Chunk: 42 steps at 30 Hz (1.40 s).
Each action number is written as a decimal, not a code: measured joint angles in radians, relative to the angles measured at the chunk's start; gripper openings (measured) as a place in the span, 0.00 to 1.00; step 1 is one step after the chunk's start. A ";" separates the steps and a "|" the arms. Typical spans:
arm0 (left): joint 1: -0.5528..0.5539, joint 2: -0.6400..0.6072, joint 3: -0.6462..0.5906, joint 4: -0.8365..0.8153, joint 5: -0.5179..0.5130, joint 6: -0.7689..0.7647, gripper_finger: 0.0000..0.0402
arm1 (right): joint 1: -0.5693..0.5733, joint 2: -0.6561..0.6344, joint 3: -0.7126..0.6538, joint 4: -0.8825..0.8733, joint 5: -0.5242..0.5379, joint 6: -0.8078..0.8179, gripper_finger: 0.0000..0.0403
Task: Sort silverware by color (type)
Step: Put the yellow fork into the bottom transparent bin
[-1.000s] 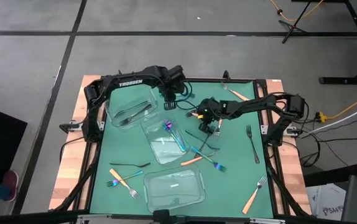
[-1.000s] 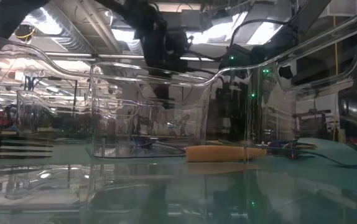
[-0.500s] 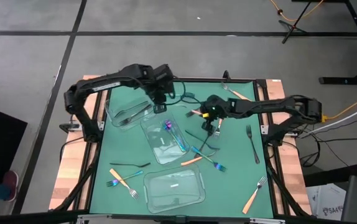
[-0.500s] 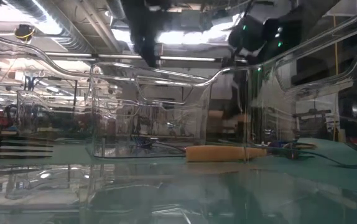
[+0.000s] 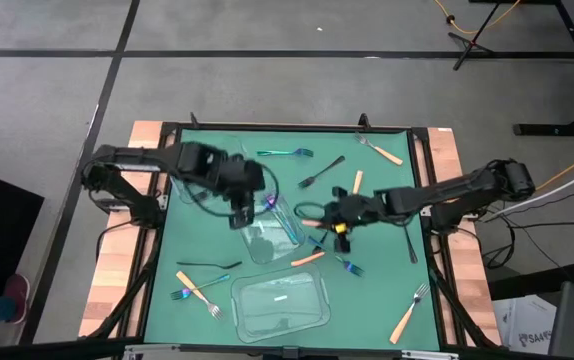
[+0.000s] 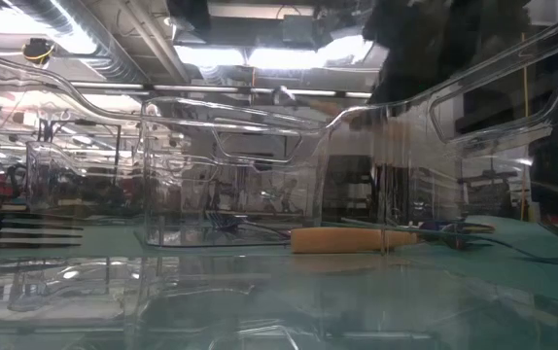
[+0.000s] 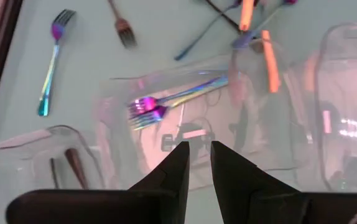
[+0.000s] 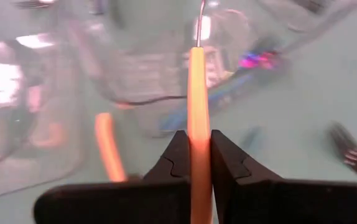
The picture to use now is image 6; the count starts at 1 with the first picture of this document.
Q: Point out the clear plastic bin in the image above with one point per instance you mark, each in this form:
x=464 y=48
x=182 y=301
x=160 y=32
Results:
x=240 y=185
x=279 y=301
x=65 y=185

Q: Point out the silver ventilation duct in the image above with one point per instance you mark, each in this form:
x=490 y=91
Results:
x=89 y=39

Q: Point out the black cabinet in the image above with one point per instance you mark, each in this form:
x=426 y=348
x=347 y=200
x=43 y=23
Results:
x=352 y=189

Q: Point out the bright ceiling light panel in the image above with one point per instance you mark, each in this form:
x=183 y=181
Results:
x=279 y=58

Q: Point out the blue iridescent fork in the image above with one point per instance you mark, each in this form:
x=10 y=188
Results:
x=442 y=227

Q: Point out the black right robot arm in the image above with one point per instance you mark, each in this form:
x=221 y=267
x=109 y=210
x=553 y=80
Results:
x=493 y=24

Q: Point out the long ceiling light strip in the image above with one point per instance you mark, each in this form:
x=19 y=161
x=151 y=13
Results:
x=196 y=88

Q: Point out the purple-headed iridescent fork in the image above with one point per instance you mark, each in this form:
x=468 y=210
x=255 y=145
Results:
x=223 y=221

